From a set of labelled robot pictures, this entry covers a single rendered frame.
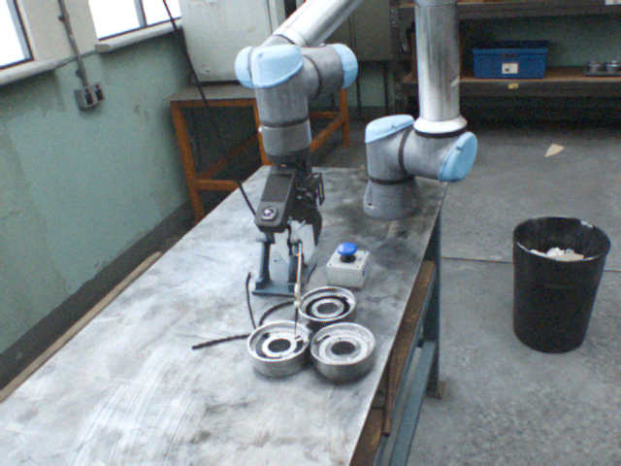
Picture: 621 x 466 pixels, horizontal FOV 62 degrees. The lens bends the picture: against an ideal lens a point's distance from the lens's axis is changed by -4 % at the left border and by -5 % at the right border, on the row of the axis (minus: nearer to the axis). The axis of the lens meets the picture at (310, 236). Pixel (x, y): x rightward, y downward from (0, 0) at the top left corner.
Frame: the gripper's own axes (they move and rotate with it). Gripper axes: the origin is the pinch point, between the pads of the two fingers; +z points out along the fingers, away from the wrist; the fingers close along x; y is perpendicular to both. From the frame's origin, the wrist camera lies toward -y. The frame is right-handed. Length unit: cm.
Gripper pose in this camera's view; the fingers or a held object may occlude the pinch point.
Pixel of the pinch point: (298, 263)
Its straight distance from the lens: 93.0
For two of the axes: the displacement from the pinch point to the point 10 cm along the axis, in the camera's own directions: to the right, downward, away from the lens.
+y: 2.9, -4.8, 8.3
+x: -9.5, -0.5, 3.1
